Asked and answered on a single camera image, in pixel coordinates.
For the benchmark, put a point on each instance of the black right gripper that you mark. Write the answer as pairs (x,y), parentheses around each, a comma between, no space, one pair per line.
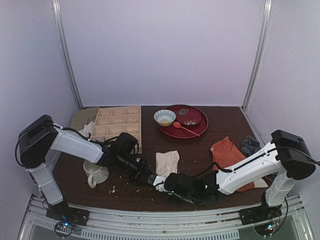
(171,194)

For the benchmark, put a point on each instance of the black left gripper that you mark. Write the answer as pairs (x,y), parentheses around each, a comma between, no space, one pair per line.
(141,172)

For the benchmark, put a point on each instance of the beige underwear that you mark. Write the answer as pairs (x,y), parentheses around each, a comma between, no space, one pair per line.
(165,163)

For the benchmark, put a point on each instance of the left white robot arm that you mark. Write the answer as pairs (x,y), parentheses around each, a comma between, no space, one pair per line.
(43,136)

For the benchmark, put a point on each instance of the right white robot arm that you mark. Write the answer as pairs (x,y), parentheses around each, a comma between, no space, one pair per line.
(286,155)

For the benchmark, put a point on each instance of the orange underwear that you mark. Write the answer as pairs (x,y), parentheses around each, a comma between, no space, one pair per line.
(225,153)

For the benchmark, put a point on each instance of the striped dark underwear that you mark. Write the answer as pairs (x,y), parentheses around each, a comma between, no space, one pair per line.
(249,146)

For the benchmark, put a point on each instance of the white ceramic mug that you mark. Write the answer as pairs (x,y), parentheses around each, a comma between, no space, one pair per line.
(95,174)

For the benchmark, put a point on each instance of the red plastic spoon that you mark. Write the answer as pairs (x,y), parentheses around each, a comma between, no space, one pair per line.
(177,125)

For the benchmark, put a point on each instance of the blue patterned bowl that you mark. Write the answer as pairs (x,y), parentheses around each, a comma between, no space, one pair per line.
(164,117)

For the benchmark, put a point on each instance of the wooden compartment tray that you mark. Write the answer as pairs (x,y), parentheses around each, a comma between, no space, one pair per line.
(112,121)

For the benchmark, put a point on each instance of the red floral small plate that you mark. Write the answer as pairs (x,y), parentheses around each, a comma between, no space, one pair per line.
(188,116)

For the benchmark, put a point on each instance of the olive cloth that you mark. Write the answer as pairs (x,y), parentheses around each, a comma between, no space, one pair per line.
(84,120)

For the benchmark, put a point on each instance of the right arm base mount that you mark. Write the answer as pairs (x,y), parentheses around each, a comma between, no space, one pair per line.
(259,213)

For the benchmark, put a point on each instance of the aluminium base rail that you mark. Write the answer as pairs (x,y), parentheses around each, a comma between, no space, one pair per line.
(215,224)

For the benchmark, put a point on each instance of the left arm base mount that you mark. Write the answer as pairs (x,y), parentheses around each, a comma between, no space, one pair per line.
(64,213)

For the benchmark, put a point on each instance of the right aluminium frame post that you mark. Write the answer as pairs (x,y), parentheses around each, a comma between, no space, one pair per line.
(261,46)

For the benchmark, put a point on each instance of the aluminium frame post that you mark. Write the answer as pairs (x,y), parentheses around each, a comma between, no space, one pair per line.
(261,46)
(56,4)

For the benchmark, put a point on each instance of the left aluminium frame post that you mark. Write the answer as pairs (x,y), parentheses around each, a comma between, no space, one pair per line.
(56,4)

